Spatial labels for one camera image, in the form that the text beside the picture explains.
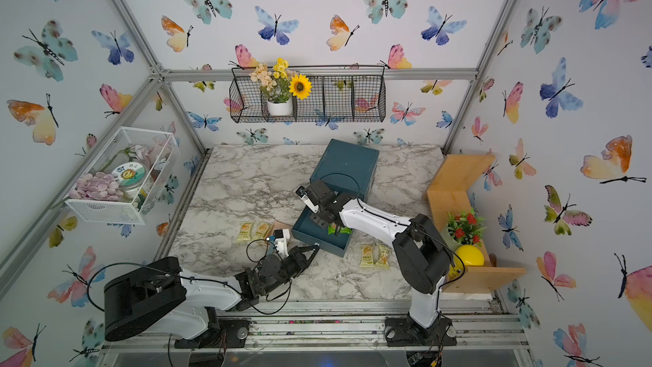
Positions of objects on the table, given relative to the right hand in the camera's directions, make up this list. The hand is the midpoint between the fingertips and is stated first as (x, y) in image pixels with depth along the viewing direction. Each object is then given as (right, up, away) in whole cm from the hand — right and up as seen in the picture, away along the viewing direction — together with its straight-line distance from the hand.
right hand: (323, 207), depth 89 cm
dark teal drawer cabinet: (+8, +14, -4) cm, 16 cm away
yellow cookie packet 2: (-23, -9, +4) cm, 25 cm away
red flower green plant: (+42, -4, -15) cm, 45 cm away
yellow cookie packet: (-29, -9, +4) cm, 30 cm away
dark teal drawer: (-6, -7, -2) cm, 9 cm away
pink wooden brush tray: (-17, -7, +6) cm, 19 cm away
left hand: (0, -11, -11) cm, 16 cm away
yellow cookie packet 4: (+15, -16, -2) cm, 22 cm away
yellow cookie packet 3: (+21, -17, -3) cm, 27 cm away
